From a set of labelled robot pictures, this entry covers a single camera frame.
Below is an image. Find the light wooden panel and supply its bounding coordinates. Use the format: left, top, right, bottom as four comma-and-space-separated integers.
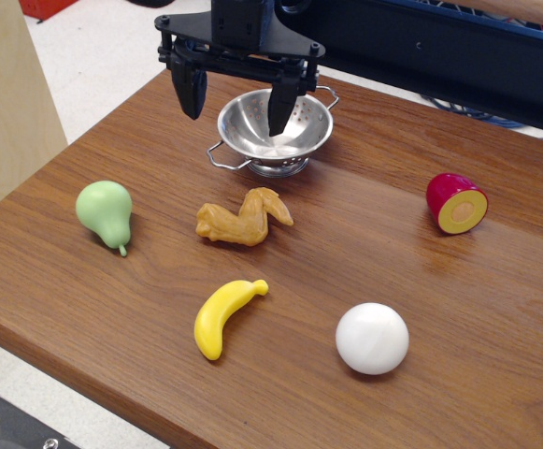
0, 1, 67, 201

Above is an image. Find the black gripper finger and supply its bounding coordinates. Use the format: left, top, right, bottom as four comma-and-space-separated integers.
171, 60, 207, 120
267, 73, 307, 137

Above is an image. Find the small steel colander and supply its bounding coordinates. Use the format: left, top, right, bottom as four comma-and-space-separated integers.
207, 86, 339, 178

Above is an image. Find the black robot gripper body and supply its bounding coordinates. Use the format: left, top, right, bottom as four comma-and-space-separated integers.
154, 1, 325, 95

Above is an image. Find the yellow toy banana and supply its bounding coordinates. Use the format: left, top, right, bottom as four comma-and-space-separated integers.
193, 280, 269, 361

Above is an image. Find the white ball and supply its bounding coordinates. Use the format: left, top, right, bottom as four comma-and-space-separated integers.
336, 303, 409, 375

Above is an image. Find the black metal frame rail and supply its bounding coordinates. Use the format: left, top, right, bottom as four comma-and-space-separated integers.
275, 0, 543, 138

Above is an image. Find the red and yellow toy fruit half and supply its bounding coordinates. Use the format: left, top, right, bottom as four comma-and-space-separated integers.
425, 173, 489, 235

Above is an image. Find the black metal bracket with screw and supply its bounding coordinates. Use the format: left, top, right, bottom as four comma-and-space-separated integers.
0, 399, 79, 449

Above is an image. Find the toy fried chicken wing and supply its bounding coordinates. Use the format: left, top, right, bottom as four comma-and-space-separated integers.
195, 187, 293, 247

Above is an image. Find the green toy pear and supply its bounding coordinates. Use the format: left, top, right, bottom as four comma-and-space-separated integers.
76, 181, 133, 257

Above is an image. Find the blue cable bundle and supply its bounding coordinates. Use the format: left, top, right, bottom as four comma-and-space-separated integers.
420, 93, 543, 145

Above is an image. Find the red plastic crate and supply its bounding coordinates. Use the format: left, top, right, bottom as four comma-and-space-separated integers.
20, 0, 78, 21

